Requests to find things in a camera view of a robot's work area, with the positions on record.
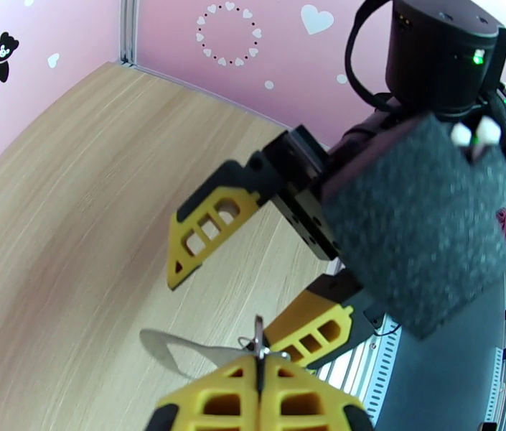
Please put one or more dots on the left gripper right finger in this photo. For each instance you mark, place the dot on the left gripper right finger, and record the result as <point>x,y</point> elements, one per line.
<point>324,394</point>

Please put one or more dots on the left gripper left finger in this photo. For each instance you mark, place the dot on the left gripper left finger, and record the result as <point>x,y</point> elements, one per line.
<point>190,394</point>

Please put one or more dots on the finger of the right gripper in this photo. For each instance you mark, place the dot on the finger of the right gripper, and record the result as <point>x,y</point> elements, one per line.
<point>246,180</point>
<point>297,317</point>

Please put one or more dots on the dark-headed metal key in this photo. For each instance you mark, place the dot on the dark-headed metal key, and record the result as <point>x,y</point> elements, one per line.
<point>259,335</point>

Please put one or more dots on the aluminium mounting beam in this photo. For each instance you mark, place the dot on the aluminium mounting beam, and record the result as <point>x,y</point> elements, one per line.
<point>342,371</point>

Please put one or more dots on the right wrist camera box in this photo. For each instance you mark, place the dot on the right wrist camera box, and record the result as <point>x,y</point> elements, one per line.
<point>414,227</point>

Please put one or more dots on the aluminium corner post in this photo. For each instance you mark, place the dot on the aluminium corner post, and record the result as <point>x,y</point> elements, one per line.
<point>129,25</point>

